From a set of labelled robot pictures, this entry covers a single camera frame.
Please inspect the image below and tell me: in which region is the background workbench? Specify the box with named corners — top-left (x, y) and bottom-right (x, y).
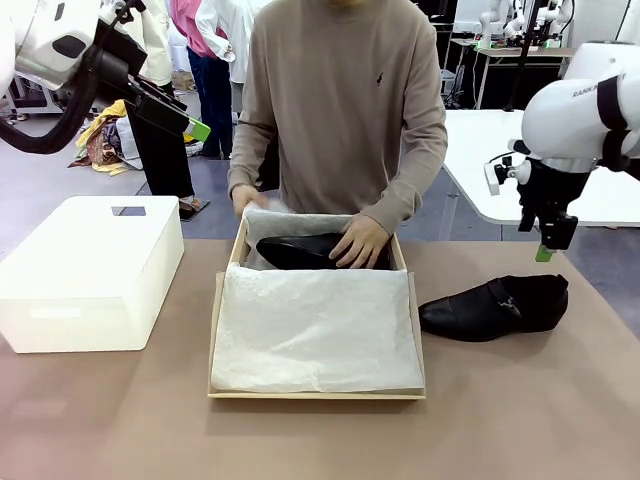
top-left (449, 37), bottom-right (576, 111)

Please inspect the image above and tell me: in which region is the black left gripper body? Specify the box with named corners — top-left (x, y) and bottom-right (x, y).
top-left (82, 18), bottom-right (151, 109)

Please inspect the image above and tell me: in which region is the black leather loafer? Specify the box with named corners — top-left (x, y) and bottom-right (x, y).
top-left (417, 273), bottom-right (570, 344)
top-left (255, 232), bottom-right (392, 271)

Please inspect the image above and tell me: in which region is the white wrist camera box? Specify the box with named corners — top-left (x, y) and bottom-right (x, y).
top-left (483, 154), bottom-right (532, 196)

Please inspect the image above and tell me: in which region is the person in beige sweater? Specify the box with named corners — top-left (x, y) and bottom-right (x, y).
top-left (227, 0), bottom-right (449, 236)

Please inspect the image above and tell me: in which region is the beige cardboard shoe box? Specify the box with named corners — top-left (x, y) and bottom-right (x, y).
top-left (207, 209), bottom-right (428, 401)

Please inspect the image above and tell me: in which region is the white table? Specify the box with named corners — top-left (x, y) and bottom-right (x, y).
top-left (442, 108), bottom-right (640, 227)

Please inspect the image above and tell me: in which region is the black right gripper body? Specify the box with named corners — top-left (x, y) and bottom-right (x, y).
top-left (519, 159), bottom-right (594, 221)

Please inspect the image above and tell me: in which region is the grey metal frame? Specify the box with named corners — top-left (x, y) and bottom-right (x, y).
top-left (0, 74), bottom-right (66, 121)

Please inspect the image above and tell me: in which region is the person's right hand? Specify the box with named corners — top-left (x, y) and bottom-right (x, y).
top-left (229, 183), bottom-right (271, 219)

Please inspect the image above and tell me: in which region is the person's right forearm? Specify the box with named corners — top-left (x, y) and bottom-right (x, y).
top-left (227, 119), bottom-right (281, 201)

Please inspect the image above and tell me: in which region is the white tissue paper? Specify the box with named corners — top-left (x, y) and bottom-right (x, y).
top-left (209, 197), bottom-right (425, 394)

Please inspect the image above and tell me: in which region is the bystander in white shirt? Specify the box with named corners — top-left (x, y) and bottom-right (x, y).
top-left (194, 0), bottom-right (257, 129)

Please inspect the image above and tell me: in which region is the black pole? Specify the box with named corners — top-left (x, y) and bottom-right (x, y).
top-left (502, 0), bottom-right (544, 112)

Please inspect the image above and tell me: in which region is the pile of colourful clothes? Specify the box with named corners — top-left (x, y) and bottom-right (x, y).
top-left (74, 98), bottom-right (147, 177)

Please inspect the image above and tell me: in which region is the bystander in dark blue trousers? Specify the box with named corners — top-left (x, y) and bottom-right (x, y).
top-left (169, 0), bottom-right (235, 160)

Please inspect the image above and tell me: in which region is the person's left forearm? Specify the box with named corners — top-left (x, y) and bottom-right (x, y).
top-left (359, 129), bottom-right (449, 236)

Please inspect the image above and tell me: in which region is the bystander in black trousers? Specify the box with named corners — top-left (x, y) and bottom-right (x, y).
top-left (124, 0), bottom-right (211, 222)

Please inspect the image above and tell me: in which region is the white plastic storage box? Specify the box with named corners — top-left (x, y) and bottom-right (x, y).
top-left (0, 195), bottom-right (186, 355)

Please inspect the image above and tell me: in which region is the person's left hand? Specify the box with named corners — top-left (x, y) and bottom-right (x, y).
top-left (330, 214), bottom-right (392, 270)

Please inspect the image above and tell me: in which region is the thick black cable hose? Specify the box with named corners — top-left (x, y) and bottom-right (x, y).
top-left (0, 29), bottom-right (119, 155)

